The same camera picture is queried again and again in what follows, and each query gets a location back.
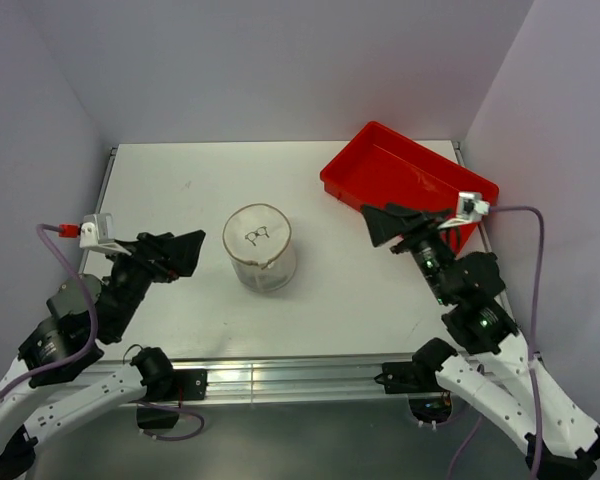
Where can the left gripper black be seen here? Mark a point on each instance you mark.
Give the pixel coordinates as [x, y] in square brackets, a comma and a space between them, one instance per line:
[159, 253]

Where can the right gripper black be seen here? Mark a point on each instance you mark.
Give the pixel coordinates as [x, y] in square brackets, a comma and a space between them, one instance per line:
[382, 221]

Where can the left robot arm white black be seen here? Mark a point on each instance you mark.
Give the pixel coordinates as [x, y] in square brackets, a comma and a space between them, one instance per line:
[86, 314]

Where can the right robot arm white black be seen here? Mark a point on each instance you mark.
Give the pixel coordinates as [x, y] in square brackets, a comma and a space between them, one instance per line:
[489, 363]

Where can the red plastic tray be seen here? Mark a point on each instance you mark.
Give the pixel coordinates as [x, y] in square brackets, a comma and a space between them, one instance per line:
[380, 166]

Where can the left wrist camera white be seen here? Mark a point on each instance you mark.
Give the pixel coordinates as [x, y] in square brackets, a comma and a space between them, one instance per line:
[97, 235]

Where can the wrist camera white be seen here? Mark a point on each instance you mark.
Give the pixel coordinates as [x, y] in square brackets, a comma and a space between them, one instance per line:
[470, 209]
[97, 235]

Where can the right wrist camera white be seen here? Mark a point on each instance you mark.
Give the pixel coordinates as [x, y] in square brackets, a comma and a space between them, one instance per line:
[470, 209]

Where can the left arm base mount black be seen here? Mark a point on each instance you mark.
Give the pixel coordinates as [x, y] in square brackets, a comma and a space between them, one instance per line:
[188, 385]

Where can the aluminium frame rail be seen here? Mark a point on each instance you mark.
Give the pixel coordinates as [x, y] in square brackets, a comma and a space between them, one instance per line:
[290, 375]

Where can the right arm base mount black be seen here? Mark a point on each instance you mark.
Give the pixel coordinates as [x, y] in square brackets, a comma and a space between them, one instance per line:
[428, 402]

